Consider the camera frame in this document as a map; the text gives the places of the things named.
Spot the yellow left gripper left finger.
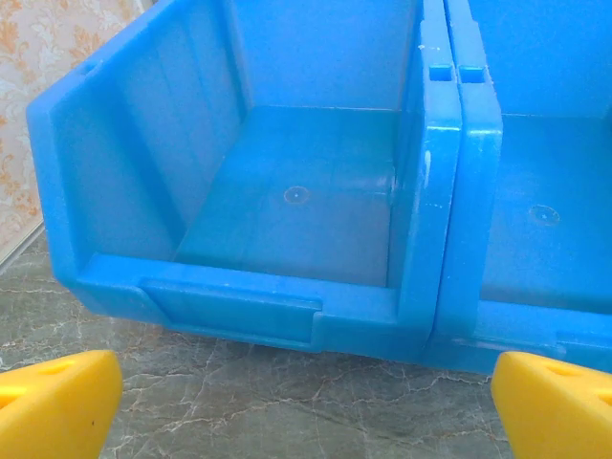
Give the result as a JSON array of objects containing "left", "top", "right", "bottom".
[{"left": 0, "top": 349, "right": 123, "bottom": 459}]

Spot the blue plastic storage bin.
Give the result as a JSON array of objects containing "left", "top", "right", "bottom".
[
  {"left": 427, "top": 0, "right": 612, "bottom": 377},
  {"left": 26, "top": 0, "right": 463, "bottom": 362}
]

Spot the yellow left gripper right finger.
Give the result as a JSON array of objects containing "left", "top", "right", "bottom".
[{"left": 491, "top": 352, "right": 612, "bottom": 459}]

